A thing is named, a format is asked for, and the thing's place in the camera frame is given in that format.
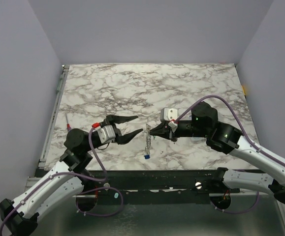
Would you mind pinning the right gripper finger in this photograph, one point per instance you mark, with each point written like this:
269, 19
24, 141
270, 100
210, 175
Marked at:
162, 126
161, 133

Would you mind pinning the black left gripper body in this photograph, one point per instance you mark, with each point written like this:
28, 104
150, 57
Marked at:
95, 143

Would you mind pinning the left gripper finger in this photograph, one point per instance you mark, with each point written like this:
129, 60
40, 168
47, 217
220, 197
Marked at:
120, 119
123, 139

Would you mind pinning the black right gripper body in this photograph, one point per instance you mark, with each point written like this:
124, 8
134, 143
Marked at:
170, 132

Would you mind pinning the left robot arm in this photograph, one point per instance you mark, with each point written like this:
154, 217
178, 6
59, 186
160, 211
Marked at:
78, 169

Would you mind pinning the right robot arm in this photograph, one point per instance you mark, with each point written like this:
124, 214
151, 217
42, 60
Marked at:
225, 138

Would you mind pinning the clear plastic parts box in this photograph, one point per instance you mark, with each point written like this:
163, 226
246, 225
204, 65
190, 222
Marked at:
197, 139

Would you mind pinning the blue red screwdriver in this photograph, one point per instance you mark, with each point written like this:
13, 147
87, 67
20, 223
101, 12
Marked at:
68, 127

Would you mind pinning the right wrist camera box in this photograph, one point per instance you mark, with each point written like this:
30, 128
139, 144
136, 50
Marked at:
170, 115

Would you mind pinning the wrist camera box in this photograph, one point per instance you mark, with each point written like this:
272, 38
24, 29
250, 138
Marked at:
170, 115
106, 134

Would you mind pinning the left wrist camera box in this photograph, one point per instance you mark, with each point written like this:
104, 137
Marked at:
106, 134

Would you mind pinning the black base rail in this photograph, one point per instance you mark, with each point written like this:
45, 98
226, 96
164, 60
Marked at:
168, 187

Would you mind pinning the aluminium frame rail left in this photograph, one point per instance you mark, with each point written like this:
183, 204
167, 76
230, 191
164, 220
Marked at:
59, 93

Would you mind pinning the aluminium frame rail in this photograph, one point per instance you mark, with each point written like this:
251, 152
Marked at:
31, 181
59, 93

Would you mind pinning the aluminium frame rail front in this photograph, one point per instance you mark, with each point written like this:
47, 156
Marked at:
31, 181

